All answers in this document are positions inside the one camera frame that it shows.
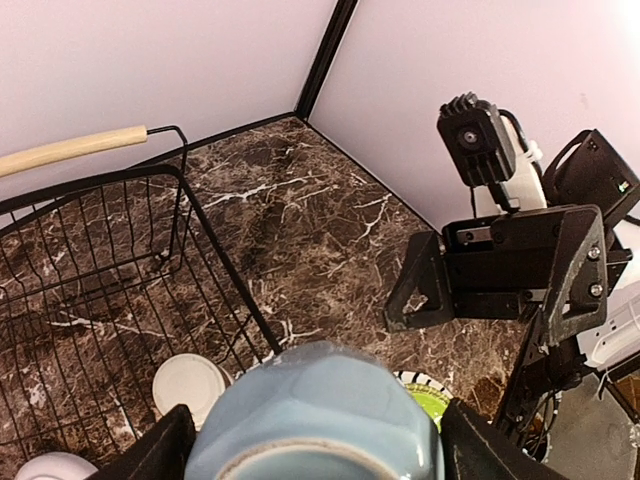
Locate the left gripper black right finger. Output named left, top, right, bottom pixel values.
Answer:
left=441, top=399, right=565, bottom=480

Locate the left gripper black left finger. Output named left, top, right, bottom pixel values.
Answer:
left=92, top=404, right=196, bottom=480

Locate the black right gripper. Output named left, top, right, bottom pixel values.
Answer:
left=383, top=205, right=628, bottom=347

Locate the bright green plate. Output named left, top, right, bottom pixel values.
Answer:
left=405, top=383, right=452, bottom=431

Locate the white cup with brown band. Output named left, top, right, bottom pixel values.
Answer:
left=152, top=353, right=234, bottom=432

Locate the blue striped white plate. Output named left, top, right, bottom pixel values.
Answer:
left=393, top=370, right=453, bottom=401

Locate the white bowl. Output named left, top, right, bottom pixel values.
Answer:
left=14, top=452, right=98, bottom=480

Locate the light blue mug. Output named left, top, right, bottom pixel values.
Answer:
left=184, top=341, right=445, bottom=479

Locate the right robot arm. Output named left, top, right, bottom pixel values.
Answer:
left=384, top=130, right=639, bottom=446

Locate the black wire dish rack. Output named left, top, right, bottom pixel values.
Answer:
left=0, top=124, right=284, bottom=464

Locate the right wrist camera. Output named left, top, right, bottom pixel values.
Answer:
left=437, top=92, right=547, bottom=217

